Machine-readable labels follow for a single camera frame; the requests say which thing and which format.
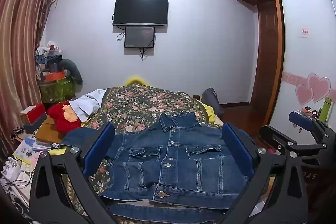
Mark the red plush toy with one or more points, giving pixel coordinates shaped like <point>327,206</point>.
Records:
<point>59,116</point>

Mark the grey bag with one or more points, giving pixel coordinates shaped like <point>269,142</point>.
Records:
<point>211,102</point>

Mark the blue denim jacket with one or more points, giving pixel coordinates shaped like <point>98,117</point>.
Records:
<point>183,161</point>

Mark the green bottle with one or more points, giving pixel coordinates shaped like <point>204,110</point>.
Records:
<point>325,109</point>

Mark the dark grey neck pillow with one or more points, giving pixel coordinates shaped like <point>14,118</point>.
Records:
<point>72,69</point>

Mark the dark grey box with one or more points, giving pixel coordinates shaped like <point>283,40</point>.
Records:
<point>34,124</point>

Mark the small black wall monitor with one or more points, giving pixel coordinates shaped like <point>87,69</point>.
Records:
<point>139,37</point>

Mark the wooden bedside cabinet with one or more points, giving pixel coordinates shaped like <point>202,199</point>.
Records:
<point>48,132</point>

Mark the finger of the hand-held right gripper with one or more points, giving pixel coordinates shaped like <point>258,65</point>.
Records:
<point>302,119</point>
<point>273,137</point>

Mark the yellow cushion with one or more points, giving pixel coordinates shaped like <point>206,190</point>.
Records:
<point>136,80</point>

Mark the green patterned box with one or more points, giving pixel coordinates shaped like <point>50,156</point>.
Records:
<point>56,90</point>

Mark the floral bed blanket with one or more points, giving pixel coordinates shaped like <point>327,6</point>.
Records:
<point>136,108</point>

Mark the orange box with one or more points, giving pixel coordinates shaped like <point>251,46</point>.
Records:
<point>53,77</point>

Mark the striped brown curtain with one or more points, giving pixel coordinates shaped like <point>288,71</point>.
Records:
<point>21,43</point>

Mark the black wall television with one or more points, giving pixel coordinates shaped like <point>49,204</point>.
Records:
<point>140,11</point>

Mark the white sliding wardrobe door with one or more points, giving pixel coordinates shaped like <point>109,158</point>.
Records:
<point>307,43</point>

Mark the red box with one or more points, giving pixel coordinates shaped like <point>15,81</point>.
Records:
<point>32,111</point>

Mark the yellow bedsheet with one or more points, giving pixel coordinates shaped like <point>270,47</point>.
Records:
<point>211,115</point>

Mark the pale blue cloth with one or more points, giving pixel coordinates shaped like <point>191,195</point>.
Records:
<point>88,103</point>

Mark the pile of clothes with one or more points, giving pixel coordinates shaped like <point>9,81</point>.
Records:
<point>48,56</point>

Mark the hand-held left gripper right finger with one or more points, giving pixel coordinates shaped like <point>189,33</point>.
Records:
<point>236,145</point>

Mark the stack of printed booklets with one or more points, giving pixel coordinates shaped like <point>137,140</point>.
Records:
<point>29,148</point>

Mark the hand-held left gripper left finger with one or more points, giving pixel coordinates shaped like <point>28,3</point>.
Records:
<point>101,145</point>

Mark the brown wooden wardrobe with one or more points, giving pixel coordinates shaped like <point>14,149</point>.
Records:
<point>265,43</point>

